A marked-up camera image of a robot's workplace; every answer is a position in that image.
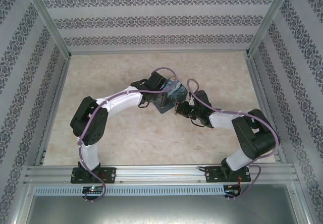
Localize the starry night painted tin box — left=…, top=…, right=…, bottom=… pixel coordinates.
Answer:
left=154, top=76, right=190, bottom=115

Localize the right controller circuit board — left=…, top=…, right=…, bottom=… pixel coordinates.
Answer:
left=224, top=184, right=242, bottom=199

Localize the controller circuit board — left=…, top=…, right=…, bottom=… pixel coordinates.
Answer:
left=224, top=184, right=242, bottom=199
left=81, top=185, right=105, bottom=200

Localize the grey metal shelf panel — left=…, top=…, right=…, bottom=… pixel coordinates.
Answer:
left=24, top=195, right=301, bottom=224

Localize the left controller circuit board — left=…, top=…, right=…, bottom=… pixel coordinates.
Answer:
left=81, top=185, right=105, bottom=200

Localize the aluminium side floor rail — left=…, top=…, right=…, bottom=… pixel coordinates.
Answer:
left=34, top=57, right=72, bottom=166
left=245, top=54, right=288, bottom=163

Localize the aluminium mounting rail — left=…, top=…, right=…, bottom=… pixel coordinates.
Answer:
left=23, top=165, right=300, bottom=185

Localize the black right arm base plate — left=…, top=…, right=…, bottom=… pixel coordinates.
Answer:
left=205, top=165, right=252, bottom=184

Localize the slotted grey cable duct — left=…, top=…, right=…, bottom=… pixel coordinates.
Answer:
left=33, top=185, right=226, bottom=196

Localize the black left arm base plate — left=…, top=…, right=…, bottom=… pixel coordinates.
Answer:
left=71, top=167, right=117, bottom=184

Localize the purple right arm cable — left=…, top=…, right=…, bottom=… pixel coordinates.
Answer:
left=186, top=79, right=281, bottom=201

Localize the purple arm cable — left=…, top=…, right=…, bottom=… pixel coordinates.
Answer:
left=77, top=67, right=179, bottom=201
left=186, top=79, right=281, bottom=201

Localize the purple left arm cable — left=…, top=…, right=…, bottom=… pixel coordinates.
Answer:
left=77, top=67, right=179, bottom=201

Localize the aluminium frame post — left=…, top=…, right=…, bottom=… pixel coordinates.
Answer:
left=246, top=0, right=296, bottom=58
left=24, top=0, right=72, bottom=59

